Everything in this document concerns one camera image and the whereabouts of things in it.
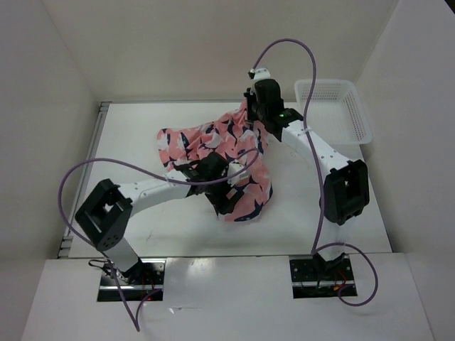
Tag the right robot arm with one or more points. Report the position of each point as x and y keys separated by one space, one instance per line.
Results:
x=343 y=183

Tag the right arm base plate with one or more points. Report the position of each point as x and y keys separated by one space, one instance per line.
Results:
x=312 y=278

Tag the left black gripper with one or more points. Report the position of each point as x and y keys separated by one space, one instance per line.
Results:
x=222 y=203

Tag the white plastic basket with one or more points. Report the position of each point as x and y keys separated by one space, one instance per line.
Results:
x=335 y=111

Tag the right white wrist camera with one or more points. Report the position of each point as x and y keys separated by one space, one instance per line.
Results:
x=259 y=74

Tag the pink shark print shorts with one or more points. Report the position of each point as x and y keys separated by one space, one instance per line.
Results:
x=234 y=138

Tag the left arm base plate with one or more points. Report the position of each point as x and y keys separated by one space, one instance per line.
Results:
x=147 y=285

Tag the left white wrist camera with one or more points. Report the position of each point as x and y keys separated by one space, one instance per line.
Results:
x=236 y=172

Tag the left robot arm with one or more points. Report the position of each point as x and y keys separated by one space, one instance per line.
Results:
x=105 y=214

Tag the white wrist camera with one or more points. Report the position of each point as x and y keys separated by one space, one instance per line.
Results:
x=236 y=172
x=259 y=74

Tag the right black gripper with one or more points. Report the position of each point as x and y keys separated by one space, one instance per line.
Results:
x=249 y=99

